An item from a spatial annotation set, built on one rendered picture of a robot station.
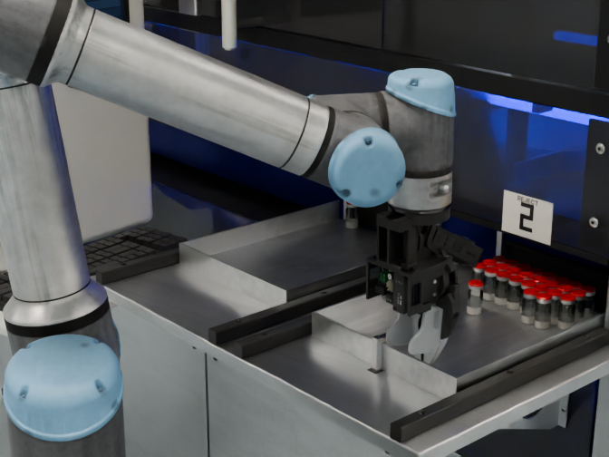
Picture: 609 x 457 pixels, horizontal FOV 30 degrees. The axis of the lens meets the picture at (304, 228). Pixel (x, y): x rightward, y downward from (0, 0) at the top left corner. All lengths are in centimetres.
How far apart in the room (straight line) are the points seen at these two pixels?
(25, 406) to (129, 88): 33
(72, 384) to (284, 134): 32
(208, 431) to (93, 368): 124
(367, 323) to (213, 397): 80
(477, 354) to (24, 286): 59
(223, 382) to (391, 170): 124
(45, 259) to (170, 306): 44
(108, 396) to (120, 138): 105
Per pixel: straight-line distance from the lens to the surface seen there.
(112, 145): 214
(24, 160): 121
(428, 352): 137
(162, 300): 167
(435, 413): 132
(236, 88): 107
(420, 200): 127
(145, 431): 260
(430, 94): 124
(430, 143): 126
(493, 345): 153
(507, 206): 162
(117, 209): 217
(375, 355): 144
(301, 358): 148
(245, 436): 228
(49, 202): 122
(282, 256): 182
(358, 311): 159
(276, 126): 108
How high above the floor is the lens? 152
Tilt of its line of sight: 19 degrees down
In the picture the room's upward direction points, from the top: straight up
